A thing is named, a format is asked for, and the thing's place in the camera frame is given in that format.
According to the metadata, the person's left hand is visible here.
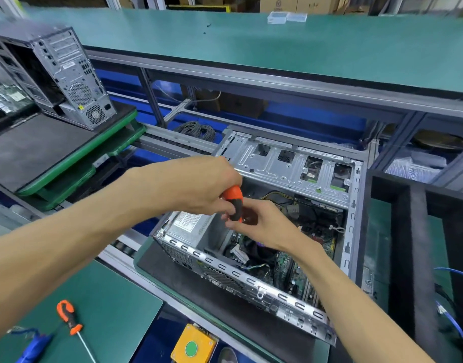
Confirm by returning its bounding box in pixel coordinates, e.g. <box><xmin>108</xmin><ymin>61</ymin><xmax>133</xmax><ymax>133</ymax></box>
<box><xmin>130</xmin><ymin>155</ymin><xmax>243</xmax><ymax>224</ymax></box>

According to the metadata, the person's right hand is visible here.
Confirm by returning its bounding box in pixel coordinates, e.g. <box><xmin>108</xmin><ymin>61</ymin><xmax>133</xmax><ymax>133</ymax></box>
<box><xmin>225</xmin><ymin>198</ymin><xmax>305</xmax><ymax>254</ymax></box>

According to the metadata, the orange black handled screwdriver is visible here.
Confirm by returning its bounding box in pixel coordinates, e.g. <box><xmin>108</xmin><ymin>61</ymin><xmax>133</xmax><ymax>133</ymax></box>
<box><xmin>222</xmin><ymin>185</ymin><xmax>244</xmax><ymax>223</ymax></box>

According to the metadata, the person's left forearm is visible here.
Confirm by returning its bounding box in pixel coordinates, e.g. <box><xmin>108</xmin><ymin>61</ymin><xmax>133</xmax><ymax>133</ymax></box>
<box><xmin>0</xmin><ymin>171</ymin><xmax>141</xmax><ymax>345</ymax></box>

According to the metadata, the person's right forearm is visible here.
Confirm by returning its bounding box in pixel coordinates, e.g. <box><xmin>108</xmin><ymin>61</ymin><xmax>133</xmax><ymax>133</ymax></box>
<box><xmin>291</xmin><ymin>240</ymin><xmax>436</xmax><ymax>363</ymax></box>

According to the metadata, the silver power supply unit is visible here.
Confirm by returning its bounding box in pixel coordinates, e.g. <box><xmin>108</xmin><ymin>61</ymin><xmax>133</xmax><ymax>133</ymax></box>
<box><xmin>164</xmin><ymin>211</ymin><xmax>217</xmax><ymax>249</ymax></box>

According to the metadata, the green motherboard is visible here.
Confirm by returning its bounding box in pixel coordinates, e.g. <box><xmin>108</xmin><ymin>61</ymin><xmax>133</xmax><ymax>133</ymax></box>
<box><xmin>231</xmin><ymin>234</ymin><xmax>337</xmax><ymax>310</ymax></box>

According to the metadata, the open silver computer case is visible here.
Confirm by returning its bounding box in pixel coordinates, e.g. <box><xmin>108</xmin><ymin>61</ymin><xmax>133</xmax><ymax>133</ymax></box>
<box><xmin>153</xmin><ymin>128</ymin><xmax>365</xmax><ymax>347</ymax></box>

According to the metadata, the yellow button box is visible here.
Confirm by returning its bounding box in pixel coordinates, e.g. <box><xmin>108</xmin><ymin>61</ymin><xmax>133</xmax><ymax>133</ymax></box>
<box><xmin>170</xmin><ymin>323</ymin><xmax>219</xmax><ymax>363</ymax></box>

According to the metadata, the white plastic bag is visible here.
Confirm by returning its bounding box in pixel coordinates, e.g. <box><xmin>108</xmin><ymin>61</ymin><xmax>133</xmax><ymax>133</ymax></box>
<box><xmin>384</xmin><ymin>156</ymin><xmax>445</xmax><ymax>184</ymax></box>

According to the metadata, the upright silver computer case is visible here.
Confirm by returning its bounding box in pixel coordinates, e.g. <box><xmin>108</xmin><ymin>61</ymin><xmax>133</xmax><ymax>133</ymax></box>
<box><xmin>0</xmin><ymin>24</ymin><xmax>118</xmax><ymax>131</ymax></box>

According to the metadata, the cardboard box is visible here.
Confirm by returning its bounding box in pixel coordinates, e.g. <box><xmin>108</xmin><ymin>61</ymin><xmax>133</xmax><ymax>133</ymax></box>
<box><xmin>259</xmin><ymin>0</ymin><xmax>346</xmax><ymax>14</ymax></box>

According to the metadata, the blue hand tool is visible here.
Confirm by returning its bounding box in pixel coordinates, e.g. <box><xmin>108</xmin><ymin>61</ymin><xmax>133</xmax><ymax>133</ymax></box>
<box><xmin>7</xmin><ymin>326</ymin><xmax>55</xmax><ymax>363</ymax></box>

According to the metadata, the green circuit board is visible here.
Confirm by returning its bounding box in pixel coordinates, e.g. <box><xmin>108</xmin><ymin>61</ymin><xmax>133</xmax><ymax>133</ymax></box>
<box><xmin>0</xmin><ymin>84</ymin><xmax>36</xmax><ymax>114</ymax></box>

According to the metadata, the coil of grey cable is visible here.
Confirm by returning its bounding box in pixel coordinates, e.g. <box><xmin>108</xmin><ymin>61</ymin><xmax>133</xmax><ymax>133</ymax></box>
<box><xmin>174</xmin><ymin>121</ymin><xmax>217</xmax><ymax>142</ymax></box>

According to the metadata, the grey metal conveyor frame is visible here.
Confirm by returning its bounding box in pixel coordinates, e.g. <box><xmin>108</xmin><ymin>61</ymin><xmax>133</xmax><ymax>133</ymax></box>
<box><xmin>86</xmin><ymin>49</ymin><xmax>463</xmax><ymax>193</ymax></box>

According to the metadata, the black foam frame tray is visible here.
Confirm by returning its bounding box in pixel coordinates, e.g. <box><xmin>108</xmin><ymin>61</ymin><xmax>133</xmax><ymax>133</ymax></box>
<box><xmin>362</xmin><ymin>170</ymin><xmax>463</xmax><ymax>363</ymax></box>

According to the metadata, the blue cable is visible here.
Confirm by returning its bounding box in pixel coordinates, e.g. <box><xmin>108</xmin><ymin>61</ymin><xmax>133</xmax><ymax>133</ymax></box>
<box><xmin>433</xmin><ymin>267</ymin><xmax>463</xmax><ymax>341</ymax></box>

